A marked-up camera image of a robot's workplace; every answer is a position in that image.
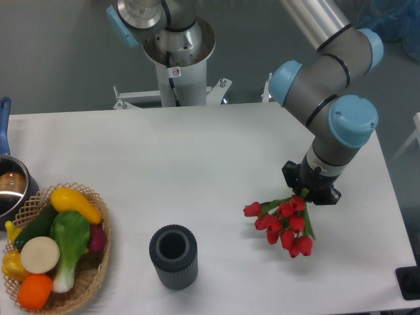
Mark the orange fruit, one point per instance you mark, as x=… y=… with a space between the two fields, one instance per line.
x=34 y=291

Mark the round white radish slice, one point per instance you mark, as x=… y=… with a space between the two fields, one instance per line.
x=40 y=255

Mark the blue handled saucepan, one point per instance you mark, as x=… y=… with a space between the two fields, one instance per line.
x=17 y=185

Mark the yellow banana tip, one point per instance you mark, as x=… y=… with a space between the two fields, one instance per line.
x=12 y=231

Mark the yellow bell pepper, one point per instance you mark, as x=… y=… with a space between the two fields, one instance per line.
x=12 y=266

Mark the dark grey ribbed vase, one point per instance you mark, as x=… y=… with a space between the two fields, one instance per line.
x=173 y=251

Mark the black device at edge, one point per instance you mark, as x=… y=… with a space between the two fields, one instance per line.
x=408 y=281

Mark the dark green cucumber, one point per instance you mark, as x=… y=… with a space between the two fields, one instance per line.
x=39 y=226

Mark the woven wicker basket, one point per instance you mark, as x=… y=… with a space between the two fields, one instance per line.
x=91 y=268

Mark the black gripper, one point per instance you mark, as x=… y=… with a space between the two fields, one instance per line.
x=311 y=184

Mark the yellow squash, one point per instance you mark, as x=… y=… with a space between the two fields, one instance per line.
x=67 y=199

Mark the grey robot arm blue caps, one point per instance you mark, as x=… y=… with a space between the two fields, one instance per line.
x=179 y=43

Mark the red tulip bouquet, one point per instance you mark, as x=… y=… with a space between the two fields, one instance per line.
x=285 y=221

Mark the purple red onion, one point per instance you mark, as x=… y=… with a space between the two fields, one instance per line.
x=97 y=240

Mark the white furniture piece at right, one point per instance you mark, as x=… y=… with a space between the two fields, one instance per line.
x=414 y=137

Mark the green bok choy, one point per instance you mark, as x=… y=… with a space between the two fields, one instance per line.
x=71 y=232

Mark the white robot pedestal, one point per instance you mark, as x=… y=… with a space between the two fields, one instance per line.
x=178 y=86

